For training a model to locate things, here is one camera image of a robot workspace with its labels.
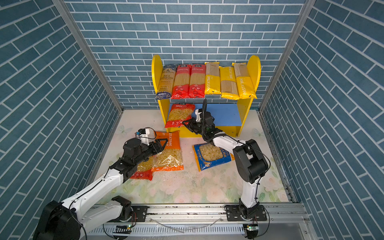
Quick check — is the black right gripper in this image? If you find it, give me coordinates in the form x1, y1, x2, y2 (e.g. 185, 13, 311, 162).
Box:
182, 118, 207, 136

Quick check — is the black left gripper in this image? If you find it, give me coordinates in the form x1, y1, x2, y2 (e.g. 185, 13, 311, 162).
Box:
132, 138, 168, 167

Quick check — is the orange pasta bag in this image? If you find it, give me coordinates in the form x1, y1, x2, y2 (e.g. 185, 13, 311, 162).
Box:
152, 132, 184, 172

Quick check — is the blue elbow pasta bag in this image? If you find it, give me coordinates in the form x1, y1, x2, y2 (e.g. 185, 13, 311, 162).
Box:
193, 144, 235, 172

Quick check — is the red macaroni bag front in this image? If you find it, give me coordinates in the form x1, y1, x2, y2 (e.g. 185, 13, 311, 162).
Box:
165, 104, 195, 128

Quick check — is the red macaroni bag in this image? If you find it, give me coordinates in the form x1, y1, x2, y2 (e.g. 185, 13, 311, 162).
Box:
131, 159, 154, 181
165, 104, 195, 128

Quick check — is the red macaroni bag back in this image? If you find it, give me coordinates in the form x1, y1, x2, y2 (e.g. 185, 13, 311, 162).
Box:
131, 159, 154, 181

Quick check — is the red spaghetti bag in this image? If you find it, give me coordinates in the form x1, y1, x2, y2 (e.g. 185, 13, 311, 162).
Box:
189, 64, 206, 99
171, 65, 192, 99

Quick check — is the yellow spaghetti box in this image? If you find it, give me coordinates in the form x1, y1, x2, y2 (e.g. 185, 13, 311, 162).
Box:
205, 62, 221, 95
220, 67, 240, 101
232, 63, 257, 99

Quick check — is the dark blue spaghetti bag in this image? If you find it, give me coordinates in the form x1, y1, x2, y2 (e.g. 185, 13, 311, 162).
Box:
155, 64, 178, 100

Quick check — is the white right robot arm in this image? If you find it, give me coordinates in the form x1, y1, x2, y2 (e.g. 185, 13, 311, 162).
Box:
183, 109, 270, 220

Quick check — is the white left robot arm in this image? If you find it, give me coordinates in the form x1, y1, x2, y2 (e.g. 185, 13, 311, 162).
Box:
33, 138, 168, 240

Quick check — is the yellow shelf unit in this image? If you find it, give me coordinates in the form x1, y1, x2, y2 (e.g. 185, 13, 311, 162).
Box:
152, 55, 261, 138

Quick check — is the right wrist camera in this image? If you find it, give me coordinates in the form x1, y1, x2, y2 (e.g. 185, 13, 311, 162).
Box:
195, 109, 203, 122

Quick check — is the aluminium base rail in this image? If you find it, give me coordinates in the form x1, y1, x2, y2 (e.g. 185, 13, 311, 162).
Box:
87, 203, 317, 240

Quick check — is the aluminium corner post right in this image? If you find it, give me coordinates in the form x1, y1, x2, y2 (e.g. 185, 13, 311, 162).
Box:
259, 0, 316, 114

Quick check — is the aluminium corner post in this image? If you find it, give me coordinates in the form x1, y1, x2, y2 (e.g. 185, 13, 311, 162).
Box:
52, 0, 124, 114
259, 0, 316, 114

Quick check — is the aluminium corner post left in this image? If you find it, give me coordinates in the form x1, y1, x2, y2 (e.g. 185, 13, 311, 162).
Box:
52, 0, 124, 114

